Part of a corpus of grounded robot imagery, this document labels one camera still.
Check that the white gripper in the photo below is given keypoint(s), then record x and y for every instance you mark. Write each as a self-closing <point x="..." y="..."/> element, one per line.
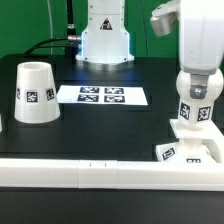
<point x="201" y="41"/>

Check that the white lamp bulb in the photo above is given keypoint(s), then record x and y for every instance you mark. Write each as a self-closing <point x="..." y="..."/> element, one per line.
<point x="195" y="113"/>

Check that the white lamp base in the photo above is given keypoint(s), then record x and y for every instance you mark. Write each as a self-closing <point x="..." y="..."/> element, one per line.
<point x="191" y="146"/>

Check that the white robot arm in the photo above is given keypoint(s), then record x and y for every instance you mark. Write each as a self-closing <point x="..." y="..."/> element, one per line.
<point x="105" y="41"/>

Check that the white lamp shade cone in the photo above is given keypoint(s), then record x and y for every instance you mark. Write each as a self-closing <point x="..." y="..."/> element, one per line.
<point x="35" y="99"/>

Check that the white marker sheet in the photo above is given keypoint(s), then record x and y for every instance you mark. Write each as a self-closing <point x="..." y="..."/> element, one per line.
<point x="102" y="95"/>

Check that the white object at left edge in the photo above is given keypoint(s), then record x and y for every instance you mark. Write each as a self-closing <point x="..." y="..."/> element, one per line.
<point x="0" y="123"/>

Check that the white right rail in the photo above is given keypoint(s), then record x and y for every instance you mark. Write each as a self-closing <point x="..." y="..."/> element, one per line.
<point x="216" y="148"/>

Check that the white rail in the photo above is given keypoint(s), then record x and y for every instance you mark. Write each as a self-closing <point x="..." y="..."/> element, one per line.
<point x="83" y="174"/>
<point x="216" y="148"/>

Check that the white front rail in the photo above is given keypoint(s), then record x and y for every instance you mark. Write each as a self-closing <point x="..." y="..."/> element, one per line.
<point x="83" y="174"/>

